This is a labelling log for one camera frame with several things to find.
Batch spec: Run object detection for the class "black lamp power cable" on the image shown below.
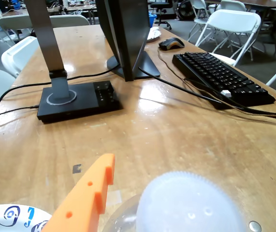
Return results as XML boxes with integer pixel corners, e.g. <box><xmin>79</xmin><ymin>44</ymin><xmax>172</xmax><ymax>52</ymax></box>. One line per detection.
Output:
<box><xmin>0</xmin><ymin>65</ymin><xmax>119</xmax><ymax>108</ymax></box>

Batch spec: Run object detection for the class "braided black keyboard cable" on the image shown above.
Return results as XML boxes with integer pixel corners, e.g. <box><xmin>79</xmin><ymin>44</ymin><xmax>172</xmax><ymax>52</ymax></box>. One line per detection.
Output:
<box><xmin>183</xmin><ymin>77</ymin><xmax>276</xmax><ymax>122</ymax></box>

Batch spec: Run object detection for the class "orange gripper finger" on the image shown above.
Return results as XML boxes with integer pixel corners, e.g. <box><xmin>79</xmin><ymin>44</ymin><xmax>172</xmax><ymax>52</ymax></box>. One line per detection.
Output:
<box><xmin>41</xmin><ymin>153</ymin><xmax>116</xmax><ymax>232</ymax></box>

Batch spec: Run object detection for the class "black keyboard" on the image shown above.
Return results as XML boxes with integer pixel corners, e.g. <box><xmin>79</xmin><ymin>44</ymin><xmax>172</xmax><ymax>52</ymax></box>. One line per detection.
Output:
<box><xmin>172</xmin><ymin>51</ymin><xmax>276</xmax><ymax>107</ymax></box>

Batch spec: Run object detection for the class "plain white paper plate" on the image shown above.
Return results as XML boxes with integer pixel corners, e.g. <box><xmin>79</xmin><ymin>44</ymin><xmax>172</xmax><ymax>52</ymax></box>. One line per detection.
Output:
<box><xmin>146</xmin><ymin>26</ymin><xmax>163</xmax><ymax>44</ymax></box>

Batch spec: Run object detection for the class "black grey desk lamp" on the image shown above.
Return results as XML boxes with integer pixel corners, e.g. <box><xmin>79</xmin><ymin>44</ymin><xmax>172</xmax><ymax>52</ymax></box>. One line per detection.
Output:
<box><xmin>23</xmin><ymin>0</ymin><xmax>124</xmax><ymax>124</ymax></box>

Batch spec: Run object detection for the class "black computer monitor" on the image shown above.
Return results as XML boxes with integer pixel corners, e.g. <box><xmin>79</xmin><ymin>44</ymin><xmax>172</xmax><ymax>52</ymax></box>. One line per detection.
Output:
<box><xmin>95</xmin><ymin>0</ymin><xmax>162</xmax><ymax>82</ymax></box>

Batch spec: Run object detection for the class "black lamp side cable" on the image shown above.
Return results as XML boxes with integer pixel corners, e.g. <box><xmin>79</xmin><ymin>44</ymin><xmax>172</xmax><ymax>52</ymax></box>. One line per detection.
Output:
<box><xmin>0</xmin><ymin>105</ymin><xmax>40</xmax><ymax>128</ymax></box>

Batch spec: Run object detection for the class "round metal table disc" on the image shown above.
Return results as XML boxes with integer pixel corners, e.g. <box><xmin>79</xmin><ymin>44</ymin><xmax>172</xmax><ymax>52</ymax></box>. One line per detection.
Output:
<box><xmin>248</xmin><ymin>221</ymin><xmax>262</xmax><ymax>232</ymax></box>

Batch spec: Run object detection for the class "black monitor cable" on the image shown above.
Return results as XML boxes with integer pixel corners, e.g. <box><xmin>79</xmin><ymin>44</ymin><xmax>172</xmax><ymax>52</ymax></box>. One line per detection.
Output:
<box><xmin>138</xmin><ymin>67</ymin><xmax>223</xmax><ymax>104</ymax></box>

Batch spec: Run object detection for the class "cluttered background work table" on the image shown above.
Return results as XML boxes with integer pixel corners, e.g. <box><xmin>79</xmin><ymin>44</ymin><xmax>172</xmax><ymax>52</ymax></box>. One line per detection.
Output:
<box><xmin>0</xmin><ymin>3</ymin><xmax>97</xmax><ymax>19</ymax></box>

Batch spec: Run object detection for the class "blue plastic bin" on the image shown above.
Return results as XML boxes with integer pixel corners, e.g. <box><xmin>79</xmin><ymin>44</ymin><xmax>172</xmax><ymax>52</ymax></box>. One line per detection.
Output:
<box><xmin>148</xmin><ymin>13</ymin><xmax>158</xmax><ymax>26</ymax></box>

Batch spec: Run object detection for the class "clear water bottle white cap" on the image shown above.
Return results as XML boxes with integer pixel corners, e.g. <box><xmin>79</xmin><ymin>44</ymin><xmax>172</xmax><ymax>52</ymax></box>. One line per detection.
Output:
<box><xmin>101</xmin><ymin>171</ymin><xmax>248</xmax><ymax>232</ymax></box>

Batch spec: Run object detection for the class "black orange computer mouse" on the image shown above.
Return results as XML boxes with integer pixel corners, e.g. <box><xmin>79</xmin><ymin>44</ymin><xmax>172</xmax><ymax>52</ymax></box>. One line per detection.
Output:
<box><xmin>158</xmin><ymin>37</ymin><xmax>185</xmax><ymax>51</ymax></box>

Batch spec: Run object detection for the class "clear tape strip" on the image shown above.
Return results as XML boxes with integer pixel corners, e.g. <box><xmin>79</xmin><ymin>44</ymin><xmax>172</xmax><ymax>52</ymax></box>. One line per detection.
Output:
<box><xmin>106</xmin><ymin>190</ymin><xmax>123</xmax><ymax>206</ymax></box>

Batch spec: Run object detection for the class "black office chair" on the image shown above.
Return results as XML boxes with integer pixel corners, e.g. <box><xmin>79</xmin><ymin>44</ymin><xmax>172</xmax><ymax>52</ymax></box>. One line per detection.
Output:
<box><xmin>150</xmin><ymin>0</ymin><xmax>174</xmax><ymax>30</ymax></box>

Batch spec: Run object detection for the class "black floor fan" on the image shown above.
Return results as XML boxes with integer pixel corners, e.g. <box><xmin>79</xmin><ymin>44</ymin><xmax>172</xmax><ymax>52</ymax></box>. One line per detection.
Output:
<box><xmin>178</xmin><ymin>0</ymin><xmax>196</xmax><ymax>21</ymax></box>

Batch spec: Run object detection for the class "brown background table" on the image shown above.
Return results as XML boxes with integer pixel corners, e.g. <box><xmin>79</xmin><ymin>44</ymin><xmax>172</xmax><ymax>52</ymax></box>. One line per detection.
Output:
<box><xmin>205</xmin><ymin>0</ymin><xmax>276</xmax><ymax>12</ymax></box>

